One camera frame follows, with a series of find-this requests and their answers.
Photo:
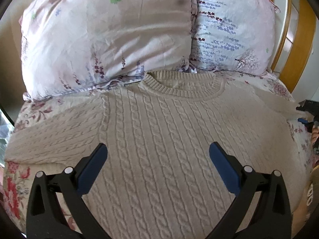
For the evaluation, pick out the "blue lavender print pillow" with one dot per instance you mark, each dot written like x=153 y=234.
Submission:
x=233 y=35

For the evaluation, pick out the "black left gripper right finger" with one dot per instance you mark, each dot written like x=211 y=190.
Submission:
x=272 y=216

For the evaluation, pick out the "person's right hand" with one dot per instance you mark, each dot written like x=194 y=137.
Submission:
x=314 y=135

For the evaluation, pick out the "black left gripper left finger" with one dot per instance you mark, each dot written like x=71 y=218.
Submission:
x=45 y=218

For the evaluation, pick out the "pink floral left pillow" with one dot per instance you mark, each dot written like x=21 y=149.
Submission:
x=78 y=45

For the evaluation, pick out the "wooden headboard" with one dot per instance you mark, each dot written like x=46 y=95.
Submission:
x=295 y=28

